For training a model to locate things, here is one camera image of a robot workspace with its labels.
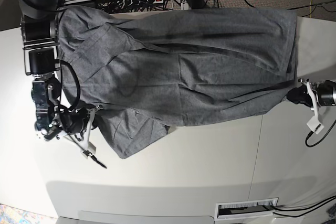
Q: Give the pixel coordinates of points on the black power strip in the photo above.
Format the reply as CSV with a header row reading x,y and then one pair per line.
x,y
142,2

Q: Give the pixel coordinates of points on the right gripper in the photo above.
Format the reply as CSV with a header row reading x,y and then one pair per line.
x,y
75,122

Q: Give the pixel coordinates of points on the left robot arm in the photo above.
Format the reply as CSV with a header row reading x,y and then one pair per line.
x,y
323,92

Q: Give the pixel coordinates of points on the white cable grommet tray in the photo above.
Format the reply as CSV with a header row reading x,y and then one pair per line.
x,y
244,209

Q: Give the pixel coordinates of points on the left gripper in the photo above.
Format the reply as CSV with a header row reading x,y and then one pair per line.
x,y
324,94

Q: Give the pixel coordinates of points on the grey T-shirt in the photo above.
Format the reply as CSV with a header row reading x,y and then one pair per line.
x,y
178,68

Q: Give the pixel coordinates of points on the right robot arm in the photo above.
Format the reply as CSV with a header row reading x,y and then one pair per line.
x,y
39,28

